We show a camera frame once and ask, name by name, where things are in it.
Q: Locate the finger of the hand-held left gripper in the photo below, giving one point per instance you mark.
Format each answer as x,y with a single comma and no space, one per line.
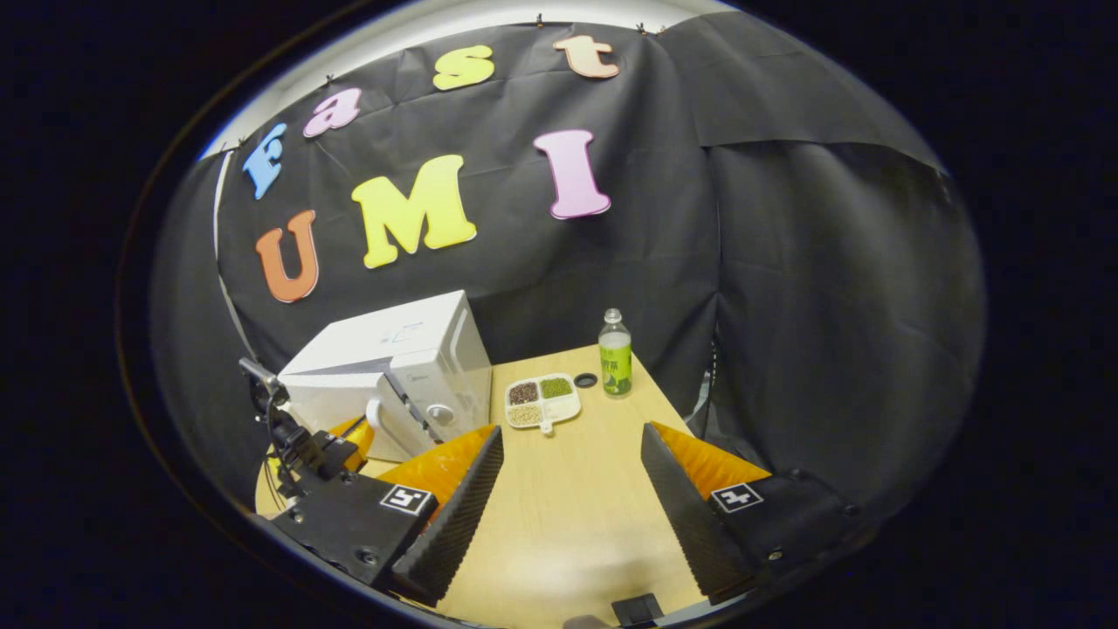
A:
354,437

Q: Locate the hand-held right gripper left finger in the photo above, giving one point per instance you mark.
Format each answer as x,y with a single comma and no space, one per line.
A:
454,524

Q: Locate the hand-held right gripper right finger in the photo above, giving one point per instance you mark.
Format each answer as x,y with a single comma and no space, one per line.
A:
690,524

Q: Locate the white microwave oven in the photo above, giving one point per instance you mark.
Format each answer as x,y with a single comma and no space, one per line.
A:
393,341

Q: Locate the white divided dish of beans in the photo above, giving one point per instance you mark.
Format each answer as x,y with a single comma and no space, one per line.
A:
541,402

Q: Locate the black bottle cap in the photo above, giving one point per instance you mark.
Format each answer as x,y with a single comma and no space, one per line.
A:
585,380

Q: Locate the green drink bottle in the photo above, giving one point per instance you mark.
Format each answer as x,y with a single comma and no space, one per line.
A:
615,358

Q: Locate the black backdrop cloth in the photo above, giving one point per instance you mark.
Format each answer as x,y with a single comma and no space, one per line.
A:
786,306

